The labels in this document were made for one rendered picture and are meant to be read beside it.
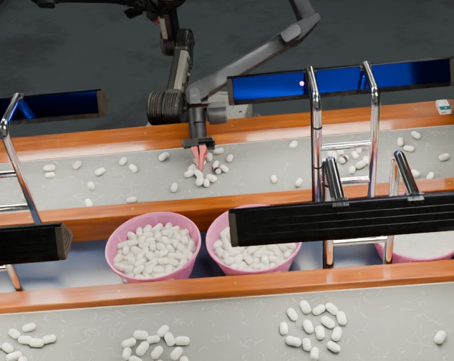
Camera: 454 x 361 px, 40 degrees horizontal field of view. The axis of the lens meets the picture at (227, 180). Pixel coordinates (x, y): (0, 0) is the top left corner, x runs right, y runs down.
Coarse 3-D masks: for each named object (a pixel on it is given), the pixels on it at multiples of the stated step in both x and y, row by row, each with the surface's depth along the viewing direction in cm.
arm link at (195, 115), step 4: (192, 108) 203; (196, 108) 202; (200, 108) 203; (204, 108) 204; (188, 112) 203; (192, 112) 202; (196, 112) 202; (200, 112) 202; (204, 112) 204; (208, 112) 203; (188, 116) 203; (192, 116) 202; (196, 116) 202; (200, 116) 202; (204, 116) 203; (208, 116) 203; (188, 120) 203; (192, 120) 202; (196, 120) 201; (200, 120) 202; (204, 120) 203; (208, 120) 204; (188, 124) 203; (196, 124) 202
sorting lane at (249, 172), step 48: (240, 144) 213; (288, 144) 210; (384, 144) 205; (432, 144) 202; (0, 192) 205; (48, 192) 202; (96, 192) 200; (144, 192) 197; (192, 192) 195; (240, 192) 193
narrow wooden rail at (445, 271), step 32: (64, 288) 165; (96, 288) 164; (128, 288) 163; (160, 288) 162; (192, 288) 160; (224, 288) 159; (256, 288) 158; (288, 288) 158; (320, 288) 158; (352, 288) 158
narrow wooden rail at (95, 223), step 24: (288, 192) 186; (360, 192) 183; (384, 192) 182; (432, 192) 181; (0, 216) 191; (24, 216) 190; (48, 216) 189; (72, 216) 188; (96, 216) 186; (120, 216) 186; (192, 216) 186; (216, 216) 186; (72, 240) 192
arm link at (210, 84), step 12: (276, 36) 205; (288, 36) 203; (264, 48) 205; (276, 48) 205; (288, 48) 212; (240, 60) 204; (252, 60) 205; (264, 60) 205; (216, 72) 204; (228, 72) 204; (240, 72) 204; (192, 84) 202; (204, 84) 202; (216, 84) 203; (204, 96) 202
